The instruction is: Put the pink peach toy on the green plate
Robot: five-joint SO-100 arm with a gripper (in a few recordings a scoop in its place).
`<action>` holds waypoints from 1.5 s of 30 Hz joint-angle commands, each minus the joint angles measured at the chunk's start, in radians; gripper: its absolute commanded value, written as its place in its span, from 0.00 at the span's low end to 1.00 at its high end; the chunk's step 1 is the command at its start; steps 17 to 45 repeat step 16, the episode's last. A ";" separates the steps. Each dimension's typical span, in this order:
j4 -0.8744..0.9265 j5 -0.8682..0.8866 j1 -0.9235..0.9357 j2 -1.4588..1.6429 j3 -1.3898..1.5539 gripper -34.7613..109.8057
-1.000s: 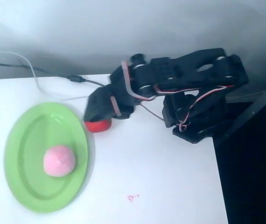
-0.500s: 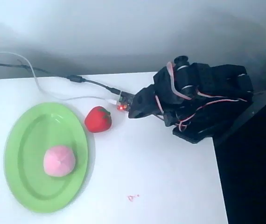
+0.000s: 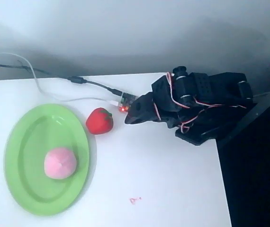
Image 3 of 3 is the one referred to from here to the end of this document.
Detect pink toy peach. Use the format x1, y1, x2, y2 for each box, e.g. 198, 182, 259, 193
44, 147, 77, 180

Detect green oval plastic plate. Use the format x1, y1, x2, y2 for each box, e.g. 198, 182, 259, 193
3, 103, 90, 216

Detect small controller circuit board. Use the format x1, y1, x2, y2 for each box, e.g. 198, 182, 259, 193
117, 92, 138, 113

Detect red toy strawberry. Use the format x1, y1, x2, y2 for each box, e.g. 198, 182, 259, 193
85, 107, 114, 135

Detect dark grey diagonal bar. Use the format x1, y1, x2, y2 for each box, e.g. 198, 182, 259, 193
216, 78, 270, 150

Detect red white servo wire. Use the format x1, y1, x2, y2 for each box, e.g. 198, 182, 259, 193
153, 72, 248, 133

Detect black power cable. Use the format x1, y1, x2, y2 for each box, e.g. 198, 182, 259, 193
0, 61, 124, 97

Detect black and white cables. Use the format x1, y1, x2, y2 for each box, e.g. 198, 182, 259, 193
0, 52, 119, 105

